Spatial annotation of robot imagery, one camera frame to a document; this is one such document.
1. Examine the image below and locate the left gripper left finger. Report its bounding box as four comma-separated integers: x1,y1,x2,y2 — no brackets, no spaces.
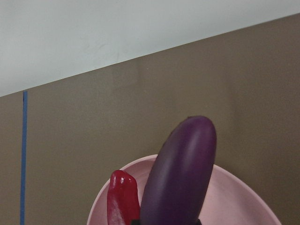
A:
131,219,140,225

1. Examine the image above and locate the red chili pepper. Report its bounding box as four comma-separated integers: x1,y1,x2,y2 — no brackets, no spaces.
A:
106,170,140,225

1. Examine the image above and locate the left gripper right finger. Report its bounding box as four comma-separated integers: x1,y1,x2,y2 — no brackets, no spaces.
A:
196,219,202,225

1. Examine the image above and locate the purple eggplant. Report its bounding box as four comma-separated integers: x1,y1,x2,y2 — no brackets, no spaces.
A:
140,116,217,225

